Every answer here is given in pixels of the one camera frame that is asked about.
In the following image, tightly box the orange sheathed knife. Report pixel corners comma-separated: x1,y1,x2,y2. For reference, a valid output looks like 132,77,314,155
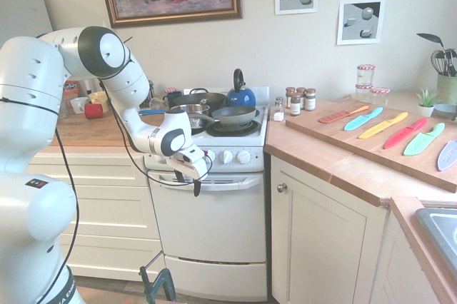
318,105,370,124

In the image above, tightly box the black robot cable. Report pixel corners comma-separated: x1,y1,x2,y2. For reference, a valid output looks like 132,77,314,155
0,36,214,304

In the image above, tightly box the glass jar checkered lid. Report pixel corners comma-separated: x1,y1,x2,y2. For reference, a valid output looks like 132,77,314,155
356,64,377,88
354,83,374,103
370,86,391,106

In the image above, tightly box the red mug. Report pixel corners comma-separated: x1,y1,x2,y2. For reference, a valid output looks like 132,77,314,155
84,103,110,121

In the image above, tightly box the green sheathed knife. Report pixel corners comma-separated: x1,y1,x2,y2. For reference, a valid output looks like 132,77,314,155
403,122,447,157

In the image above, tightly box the light blue bowl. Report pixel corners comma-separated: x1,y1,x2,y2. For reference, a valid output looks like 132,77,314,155
433,103,457,118

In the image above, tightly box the white oven storage drawer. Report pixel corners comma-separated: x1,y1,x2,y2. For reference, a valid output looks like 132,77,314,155
164,253,268,303

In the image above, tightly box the blue kettle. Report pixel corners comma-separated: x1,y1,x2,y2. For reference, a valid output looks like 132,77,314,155
225,68,258,109

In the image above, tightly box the orange carton box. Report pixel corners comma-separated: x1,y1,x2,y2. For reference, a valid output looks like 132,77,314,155
63,80,80,106

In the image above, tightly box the navy blue mug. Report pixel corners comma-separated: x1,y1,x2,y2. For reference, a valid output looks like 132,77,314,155
162,91,184,109

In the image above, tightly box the stainless steel sink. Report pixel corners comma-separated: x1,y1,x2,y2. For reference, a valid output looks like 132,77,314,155
414,207,457,280

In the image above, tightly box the grey refrigerator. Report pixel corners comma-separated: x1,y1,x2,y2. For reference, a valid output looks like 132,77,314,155
0,0,54,48

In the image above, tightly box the lavender sheathed knife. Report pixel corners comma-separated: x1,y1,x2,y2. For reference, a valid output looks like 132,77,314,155
436,140,457,173

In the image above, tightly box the cream drawer cabinet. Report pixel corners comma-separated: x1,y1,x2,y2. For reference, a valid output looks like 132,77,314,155
26,152,166,283

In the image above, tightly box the stainless steel pot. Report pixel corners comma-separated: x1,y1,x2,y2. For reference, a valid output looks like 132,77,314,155
170,103,212,130

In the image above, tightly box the white oven door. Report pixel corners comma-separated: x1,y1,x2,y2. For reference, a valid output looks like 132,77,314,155
147,169,268,264

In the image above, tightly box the yellow mug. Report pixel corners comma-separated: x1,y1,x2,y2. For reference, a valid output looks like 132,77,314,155
88,91,110,113

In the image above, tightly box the green utensil holder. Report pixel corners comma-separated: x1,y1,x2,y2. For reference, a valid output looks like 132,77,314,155
436,73,457,106

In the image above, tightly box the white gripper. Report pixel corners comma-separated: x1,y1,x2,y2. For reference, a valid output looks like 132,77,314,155
166,144,210,198

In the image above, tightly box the black coil burner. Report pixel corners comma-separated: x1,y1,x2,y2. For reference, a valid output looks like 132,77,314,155
206,119,263,138

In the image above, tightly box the blue sheathed knife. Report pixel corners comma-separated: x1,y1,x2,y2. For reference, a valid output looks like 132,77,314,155
343,106,384,132

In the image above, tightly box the yellow sheathed knife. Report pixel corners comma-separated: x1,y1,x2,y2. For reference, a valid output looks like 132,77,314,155
358,111,409,140

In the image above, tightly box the red sheathed knife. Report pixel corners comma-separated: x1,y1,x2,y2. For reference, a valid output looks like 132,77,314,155
383,117,428,151

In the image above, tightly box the white kitchen stove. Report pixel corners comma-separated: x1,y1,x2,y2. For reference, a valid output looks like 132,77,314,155
142,86,271,303

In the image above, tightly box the large wooden cutting board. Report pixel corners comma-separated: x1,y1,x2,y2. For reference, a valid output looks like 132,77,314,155
285,98,457,194

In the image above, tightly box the clear glass pitcher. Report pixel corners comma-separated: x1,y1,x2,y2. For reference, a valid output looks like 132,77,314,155
56,94,69,120

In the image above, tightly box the white cup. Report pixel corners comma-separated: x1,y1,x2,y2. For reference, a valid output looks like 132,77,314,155
69,96,91,116

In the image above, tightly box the cream sink cabinet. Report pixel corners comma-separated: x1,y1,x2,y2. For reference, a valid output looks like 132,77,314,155
371,207,457,304

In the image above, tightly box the glass salt shaker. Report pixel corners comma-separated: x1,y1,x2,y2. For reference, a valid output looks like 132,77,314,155
273,96,285,122

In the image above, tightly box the metal whisk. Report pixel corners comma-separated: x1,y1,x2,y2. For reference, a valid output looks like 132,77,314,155
429,49,449,76

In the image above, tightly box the cream cabinet with knob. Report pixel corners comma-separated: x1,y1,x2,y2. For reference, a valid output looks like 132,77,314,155
270,153,391,304

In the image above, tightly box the small plant white pot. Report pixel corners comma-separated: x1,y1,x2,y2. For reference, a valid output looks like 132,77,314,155
415,88,444,118

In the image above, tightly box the grey frying pan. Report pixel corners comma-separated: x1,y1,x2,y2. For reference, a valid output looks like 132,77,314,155
192,105,258,127

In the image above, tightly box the dark wok pan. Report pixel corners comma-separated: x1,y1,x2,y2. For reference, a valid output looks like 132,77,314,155
173,87,227,108

